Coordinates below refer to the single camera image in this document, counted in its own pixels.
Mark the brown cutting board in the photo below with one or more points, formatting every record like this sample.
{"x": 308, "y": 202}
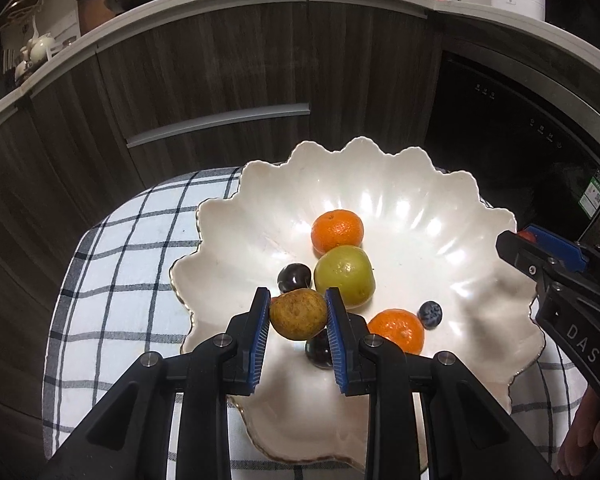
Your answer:
{"x": 92, "y": 15}

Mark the brown longan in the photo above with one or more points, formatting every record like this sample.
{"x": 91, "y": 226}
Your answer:
{"x": 298, "y": 316}

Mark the red cherry tomato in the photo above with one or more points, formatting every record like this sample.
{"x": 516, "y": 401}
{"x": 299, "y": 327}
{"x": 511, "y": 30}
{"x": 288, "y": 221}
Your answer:
{"x": 527, "y": 235}

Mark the person's right hand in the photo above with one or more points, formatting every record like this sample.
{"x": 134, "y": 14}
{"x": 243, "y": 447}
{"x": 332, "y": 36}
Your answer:
{"x": 587, "y": 440}

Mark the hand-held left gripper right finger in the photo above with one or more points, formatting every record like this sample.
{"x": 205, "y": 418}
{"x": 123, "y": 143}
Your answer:
{"x": 341, "y": 350}

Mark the white teapot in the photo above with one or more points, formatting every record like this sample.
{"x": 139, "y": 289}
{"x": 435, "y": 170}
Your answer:
{"x": 39, "y": 49}

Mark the white rice cooker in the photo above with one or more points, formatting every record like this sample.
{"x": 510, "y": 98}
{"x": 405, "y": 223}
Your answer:
{"x": 516, "y": 1}

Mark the black and white checked cloth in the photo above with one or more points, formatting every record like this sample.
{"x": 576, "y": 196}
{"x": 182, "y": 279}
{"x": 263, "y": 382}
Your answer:
{"x": 130, "y": 270}

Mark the dark purple grape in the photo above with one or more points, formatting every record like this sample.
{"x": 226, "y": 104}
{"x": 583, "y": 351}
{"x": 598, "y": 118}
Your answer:
{"x": 293, "y": 277}
{"x": 317, "y": 352}

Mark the blueberry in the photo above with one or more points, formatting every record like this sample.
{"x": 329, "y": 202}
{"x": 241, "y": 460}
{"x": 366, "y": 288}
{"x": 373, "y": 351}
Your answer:
{"x": 430, "y": 314}

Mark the mandarin orange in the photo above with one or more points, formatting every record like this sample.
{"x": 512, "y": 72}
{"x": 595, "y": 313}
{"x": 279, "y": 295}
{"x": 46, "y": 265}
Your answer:
{"x": 337, "y": 231}
{"x": 396, "y": 330}

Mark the white scalloped bowl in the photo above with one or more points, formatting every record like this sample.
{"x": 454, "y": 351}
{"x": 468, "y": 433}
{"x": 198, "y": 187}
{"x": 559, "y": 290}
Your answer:
{"x": 430, "y": 260}

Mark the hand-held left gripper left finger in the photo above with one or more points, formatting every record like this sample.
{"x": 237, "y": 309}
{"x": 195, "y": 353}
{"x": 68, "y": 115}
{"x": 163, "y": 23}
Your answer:
{"x": 255, "y": 345}

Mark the dark wood base cabinets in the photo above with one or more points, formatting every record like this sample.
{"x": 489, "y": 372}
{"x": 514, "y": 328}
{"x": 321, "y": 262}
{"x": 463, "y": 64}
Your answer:
{"x": 205, "y": 60}

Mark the black built-in dishwasher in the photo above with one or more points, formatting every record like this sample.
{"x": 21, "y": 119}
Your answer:
{"x": 505, "y": 135}

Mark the wall-mounted dish rack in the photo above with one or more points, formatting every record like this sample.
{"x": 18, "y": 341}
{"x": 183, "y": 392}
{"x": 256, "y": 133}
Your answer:
{"x": 22, "y": 2}

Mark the green plum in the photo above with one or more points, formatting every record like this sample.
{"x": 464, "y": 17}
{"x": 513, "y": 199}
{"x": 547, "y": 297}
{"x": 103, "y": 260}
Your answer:
{"x": 343, "y": 276}

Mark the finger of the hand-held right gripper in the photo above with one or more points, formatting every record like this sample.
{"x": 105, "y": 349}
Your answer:
{"x": 562, "y": 250}
{"x": 522, "y": 257}

